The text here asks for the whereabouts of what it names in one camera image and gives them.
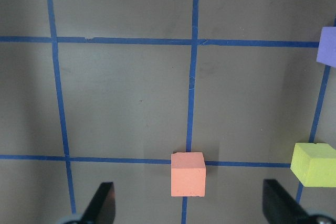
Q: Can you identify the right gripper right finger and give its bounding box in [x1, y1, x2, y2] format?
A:
[262, 179, 335, 224]

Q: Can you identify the orange block near base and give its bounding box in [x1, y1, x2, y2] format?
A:
[171, 152, 206, 197]

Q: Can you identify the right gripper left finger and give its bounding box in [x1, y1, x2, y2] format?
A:
[80, 182, 116, 224]

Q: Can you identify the yellow block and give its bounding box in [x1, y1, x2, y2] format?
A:
[290, 143, 335, 188]

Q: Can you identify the purple block near teal tray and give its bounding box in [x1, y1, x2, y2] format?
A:
[316, 27, 336, 68]

